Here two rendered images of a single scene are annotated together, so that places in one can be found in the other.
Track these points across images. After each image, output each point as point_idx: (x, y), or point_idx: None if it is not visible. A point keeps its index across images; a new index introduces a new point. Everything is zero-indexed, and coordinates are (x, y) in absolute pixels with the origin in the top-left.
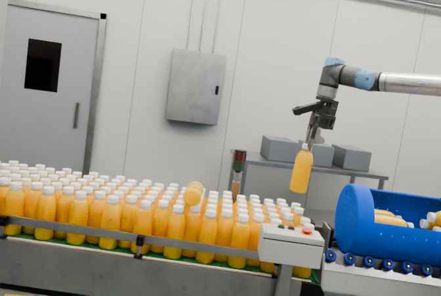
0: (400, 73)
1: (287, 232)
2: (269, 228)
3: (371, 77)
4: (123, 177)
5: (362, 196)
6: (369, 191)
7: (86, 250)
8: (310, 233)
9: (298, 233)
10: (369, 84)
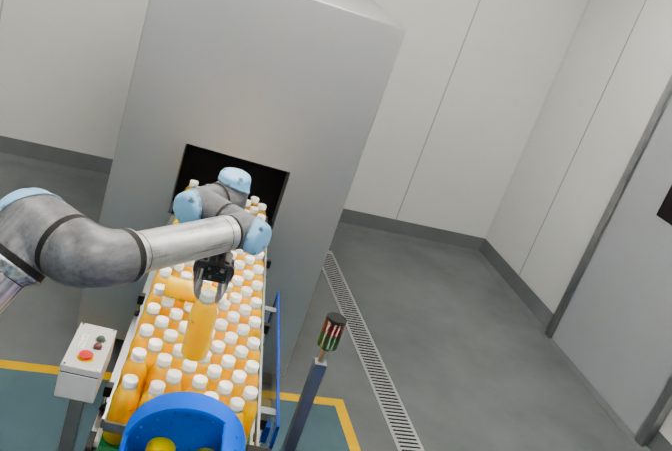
0: (206, 219)
1: (85, 340)
2: (96, 330)
3: (178, 202)
4: (256, 268)
5: (160, 399)
6: (172, 406)
7: (147, 288)
8: (85, 360)
9: (83, 349)
10: (176, 213)
